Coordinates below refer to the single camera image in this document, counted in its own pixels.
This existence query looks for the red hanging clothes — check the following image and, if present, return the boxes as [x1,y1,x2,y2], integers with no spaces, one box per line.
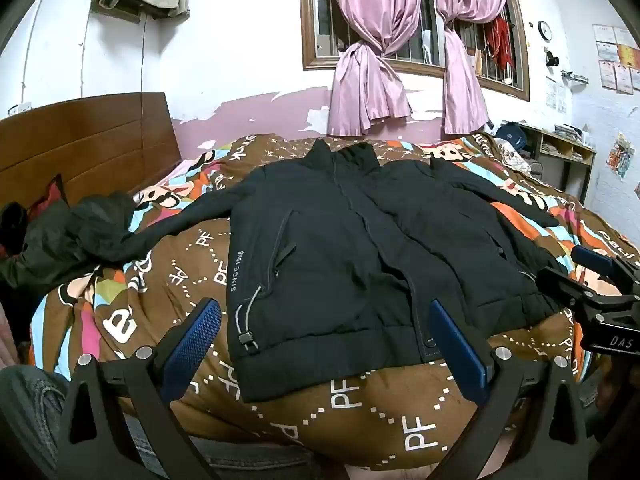
[482,16,516,84]

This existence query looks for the wide pink curtain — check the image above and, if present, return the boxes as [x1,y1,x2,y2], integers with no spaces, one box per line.
[325,0,437,137]

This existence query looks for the wooden shelf unit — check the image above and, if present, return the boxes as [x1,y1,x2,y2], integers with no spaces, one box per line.
[517,122,598,206]

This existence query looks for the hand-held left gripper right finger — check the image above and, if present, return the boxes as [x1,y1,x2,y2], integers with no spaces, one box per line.
[427,299,602,480]

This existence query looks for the person's jeans leg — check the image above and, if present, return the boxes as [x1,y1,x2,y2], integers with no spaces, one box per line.
[0,365,313,480]

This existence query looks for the brown printed blanket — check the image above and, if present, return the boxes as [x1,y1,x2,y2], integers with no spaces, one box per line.
[30,132,640,471]

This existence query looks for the black zip jacket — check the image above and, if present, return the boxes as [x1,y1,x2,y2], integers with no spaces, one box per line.
[120,139,568,403]

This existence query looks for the group of wall certificates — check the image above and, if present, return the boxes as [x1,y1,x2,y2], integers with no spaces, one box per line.
[593,24,640,96]

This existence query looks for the narrow pink curtain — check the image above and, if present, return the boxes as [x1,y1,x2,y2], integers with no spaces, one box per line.
[432,0,512,135]

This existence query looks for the wooden headboard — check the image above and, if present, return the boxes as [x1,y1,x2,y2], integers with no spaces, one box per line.
[0,92,182,207]

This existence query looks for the white patterned cloth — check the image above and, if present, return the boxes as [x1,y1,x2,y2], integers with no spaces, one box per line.
[497,139,539,174]

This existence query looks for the colourful wall sticker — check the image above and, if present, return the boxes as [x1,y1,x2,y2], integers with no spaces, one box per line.
[606,132,636,180]

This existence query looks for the crumpled dark green jacket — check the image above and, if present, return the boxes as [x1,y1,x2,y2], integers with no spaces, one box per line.
[0,191,147,291]

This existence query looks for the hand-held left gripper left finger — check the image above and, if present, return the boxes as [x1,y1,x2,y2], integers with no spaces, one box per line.
[55,298,223,480]

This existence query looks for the dark blue cap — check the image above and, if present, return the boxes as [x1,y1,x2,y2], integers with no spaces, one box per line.
[495,121,530,152]

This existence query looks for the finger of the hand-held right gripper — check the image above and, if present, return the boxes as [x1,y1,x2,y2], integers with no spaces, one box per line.
[571,245,640,283]
[537,267,603,322]

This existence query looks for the white wall papers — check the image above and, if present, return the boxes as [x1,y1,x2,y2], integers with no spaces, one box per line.
[545,77,569,114]

